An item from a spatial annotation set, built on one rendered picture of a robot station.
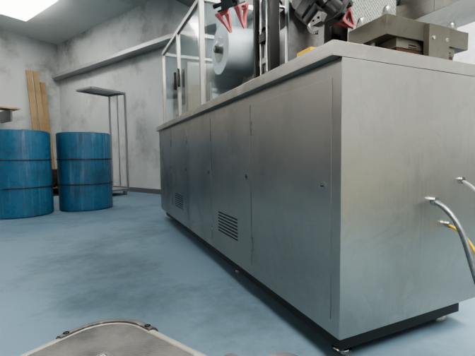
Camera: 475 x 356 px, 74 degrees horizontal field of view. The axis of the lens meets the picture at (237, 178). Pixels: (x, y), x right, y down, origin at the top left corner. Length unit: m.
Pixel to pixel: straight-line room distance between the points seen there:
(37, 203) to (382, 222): 3.50
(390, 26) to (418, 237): 0.65
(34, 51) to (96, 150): 4.61
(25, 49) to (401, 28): 7.69
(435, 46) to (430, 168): 0.40
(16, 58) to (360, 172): 7.71
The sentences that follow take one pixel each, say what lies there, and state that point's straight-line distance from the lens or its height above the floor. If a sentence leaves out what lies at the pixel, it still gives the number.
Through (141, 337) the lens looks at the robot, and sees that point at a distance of 0.75.
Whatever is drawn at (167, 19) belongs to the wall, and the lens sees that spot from 5.57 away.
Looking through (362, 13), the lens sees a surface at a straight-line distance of 1.39.
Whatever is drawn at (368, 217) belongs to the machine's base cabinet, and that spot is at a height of 0.43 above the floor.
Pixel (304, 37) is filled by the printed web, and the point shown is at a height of 1.17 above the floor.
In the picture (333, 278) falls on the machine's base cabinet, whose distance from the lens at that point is 0.96.
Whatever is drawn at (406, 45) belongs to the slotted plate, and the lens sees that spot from 1.21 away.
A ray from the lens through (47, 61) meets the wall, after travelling 8.39.
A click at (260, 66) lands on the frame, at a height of 1.03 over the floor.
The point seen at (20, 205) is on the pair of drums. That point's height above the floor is 0.13.
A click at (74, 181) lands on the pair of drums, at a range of 4.03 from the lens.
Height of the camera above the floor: 0.61
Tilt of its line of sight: 4 degrees down
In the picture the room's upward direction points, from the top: 1 degrees counter-clockwise
